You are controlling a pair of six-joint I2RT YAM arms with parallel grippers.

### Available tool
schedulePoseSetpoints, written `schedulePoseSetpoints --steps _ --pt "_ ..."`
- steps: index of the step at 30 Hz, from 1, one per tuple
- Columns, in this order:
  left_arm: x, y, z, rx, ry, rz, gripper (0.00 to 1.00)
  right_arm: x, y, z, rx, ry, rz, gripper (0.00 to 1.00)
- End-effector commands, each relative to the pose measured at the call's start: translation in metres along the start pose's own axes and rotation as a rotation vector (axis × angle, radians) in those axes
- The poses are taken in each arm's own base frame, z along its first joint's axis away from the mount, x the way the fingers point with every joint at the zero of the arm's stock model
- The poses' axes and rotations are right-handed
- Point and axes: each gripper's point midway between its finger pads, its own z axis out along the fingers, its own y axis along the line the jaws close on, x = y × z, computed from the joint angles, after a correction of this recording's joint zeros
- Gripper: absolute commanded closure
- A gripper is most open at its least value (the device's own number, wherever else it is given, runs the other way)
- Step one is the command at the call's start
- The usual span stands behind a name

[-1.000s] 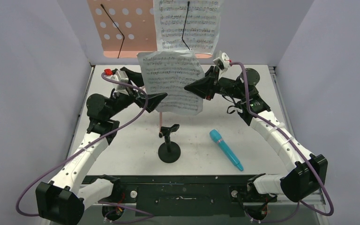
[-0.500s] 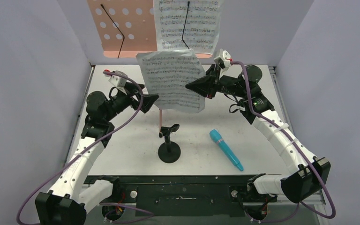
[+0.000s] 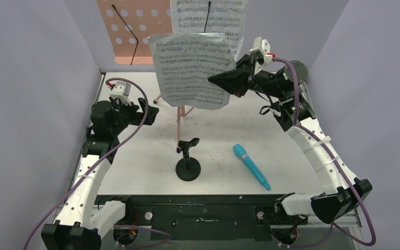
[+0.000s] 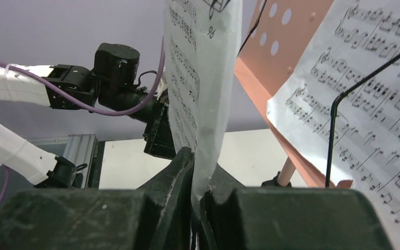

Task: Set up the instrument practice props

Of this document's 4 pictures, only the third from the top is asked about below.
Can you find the turquoise toy microphone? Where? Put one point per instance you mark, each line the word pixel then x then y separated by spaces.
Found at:
pixel 243 156

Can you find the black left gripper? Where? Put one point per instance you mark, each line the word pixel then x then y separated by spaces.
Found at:
pixel 138 116

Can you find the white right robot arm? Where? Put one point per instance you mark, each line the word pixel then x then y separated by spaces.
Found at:
pixel 343 190

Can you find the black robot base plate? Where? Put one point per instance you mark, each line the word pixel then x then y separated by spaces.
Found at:
pixel 183 217

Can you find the aluminium frame rail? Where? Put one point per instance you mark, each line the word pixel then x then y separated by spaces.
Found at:
pixel 349 220

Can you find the white sheet music paper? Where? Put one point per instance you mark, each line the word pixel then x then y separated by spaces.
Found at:
pixel 227 17
pixel 183 63

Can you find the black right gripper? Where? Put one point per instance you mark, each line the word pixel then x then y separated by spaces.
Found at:
pixel 249 78

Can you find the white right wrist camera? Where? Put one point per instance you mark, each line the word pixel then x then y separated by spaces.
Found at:
pixel 260 55

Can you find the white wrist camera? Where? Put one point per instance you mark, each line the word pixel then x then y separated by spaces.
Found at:
pixel 260 55
pixel 120 93

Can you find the black microphone stand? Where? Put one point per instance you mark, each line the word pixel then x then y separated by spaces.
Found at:
pixel 187 168

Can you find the pink perforated music stand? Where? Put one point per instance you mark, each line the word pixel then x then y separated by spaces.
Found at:
pixel 129 24

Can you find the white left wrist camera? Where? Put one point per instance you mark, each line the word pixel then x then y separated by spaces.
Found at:
pixel 120 93

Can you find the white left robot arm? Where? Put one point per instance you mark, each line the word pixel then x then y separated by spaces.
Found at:
pixel 77 226

